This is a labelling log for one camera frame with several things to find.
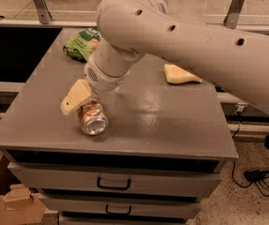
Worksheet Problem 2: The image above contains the green rice chip bag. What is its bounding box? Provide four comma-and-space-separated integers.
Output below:
63, 27, 101, 62

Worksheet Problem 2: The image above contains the grey drawer cabinet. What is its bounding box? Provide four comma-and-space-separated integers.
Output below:
0, 29, 237, 225

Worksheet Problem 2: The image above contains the metal rail bracket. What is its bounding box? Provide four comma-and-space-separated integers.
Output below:
33, 0, 52, 24
223, 0, 246, 29

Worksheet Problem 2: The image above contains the yellow sponge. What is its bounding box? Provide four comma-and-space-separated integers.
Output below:
164, 64, 202, 84

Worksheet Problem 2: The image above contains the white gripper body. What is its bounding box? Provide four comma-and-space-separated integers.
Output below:
83, 57, 128, 92

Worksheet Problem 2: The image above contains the cardboard box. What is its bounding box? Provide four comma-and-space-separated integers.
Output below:
0, 156, 46, 225

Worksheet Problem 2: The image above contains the top drawer black handle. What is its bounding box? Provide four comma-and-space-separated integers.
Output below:
97, 177, 131, 191

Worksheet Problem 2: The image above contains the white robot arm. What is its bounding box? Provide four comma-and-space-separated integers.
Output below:
84, 0, 269, 115

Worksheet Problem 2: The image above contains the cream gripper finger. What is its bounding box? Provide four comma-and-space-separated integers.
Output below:
60, 79, 93, 115

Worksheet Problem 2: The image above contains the right metal rail bracket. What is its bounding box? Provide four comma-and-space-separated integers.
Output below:
223, 0, 246, 29

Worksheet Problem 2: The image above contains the drawer black handle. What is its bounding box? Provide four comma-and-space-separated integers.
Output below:
97, 177, 131, 191
105, 204, 132, 216

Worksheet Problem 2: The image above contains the left metal rail bracket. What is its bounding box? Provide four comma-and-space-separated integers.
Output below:
33, 0, 52, 24

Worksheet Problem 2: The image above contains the black power adapter cable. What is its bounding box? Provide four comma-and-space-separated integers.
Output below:
231, 161, 269, 198

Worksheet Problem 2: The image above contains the orange soda can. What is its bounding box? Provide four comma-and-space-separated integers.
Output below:
77, 99, 108, 136

